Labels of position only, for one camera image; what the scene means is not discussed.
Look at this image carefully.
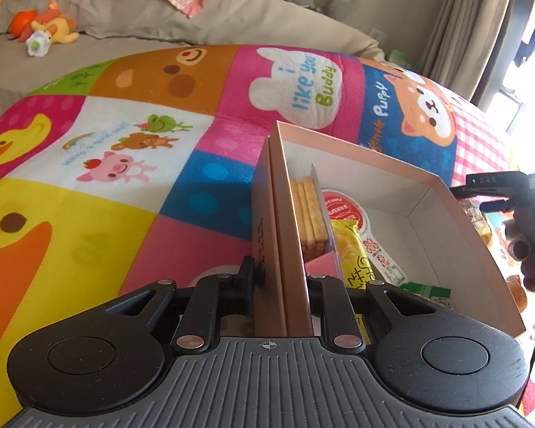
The beige curtain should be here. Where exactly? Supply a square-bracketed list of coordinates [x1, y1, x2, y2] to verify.
[421, 0, 535, 112]

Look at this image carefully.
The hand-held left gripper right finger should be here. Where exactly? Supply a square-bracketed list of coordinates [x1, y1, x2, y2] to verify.
[305, 273, 438, 354]

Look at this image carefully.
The small printed snack packet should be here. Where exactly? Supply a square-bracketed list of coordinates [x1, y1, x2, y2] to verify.
[399, 281, 454, 310]

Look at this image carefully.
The pink cardboard box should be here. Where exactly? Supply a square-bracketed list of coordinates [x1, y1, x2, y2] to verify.
[251, 120, 528, 340]

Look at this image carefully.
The clear packet of biscuits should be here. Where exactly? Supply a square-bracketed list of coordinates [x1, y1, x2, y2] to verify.
[289, 164, 340, 261]

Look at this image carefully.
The orange yellow plush toy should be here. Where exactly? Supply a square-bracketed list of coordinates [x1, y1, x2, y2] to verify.
[8, 2, 80, 45]

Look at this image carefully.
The bun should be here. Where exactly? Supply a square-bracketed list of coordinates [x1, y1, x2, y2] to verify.
[505, 273, 529, 314]
[466, 203, 493, 246]

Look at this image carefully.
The pale green bag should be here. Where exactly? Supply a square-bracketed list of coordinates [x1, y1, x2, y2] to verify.
[386, 49, 422, 72]

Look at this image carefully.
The beige sofa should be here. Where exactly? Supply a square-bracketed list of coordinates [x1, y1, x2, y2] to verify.
[0, 0, 386, 117]

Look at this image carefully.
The white green toy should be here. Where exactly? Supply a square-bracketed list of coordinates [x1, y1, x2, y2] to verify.
[25, 30, 54, 58]

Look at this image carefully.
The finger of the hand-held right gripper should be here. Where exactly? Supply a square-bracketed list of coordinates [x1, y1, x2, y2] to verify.
[480, 200, 518, 213]

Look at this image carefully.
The yellow snack packet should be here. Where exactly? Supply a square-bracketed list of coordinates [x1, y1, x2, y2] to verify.
[329, 218, 376, 292]

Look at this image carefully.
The colourful cartoon play mat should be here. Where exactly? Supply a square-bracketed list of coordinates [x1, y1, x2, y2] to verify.
[0, 44, 535, 428]

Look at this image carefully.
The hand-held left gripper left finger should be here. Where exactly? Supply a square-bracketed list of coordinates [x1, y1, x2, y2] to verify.
[100, 255, 266, 354]

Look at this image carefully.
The pink white card packet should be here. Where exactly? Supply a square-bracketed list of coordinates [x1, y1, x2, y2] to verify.
[304, 252, 336, 277]

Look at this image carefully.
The round red label packet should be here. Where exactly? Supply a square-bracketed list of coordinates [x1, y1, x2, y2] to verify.
[322, 189, 406, 286]

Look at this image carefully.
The person's right hand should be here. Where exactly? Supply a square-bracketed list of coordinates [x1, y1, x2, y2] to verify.
[504, 207, 535, 292]

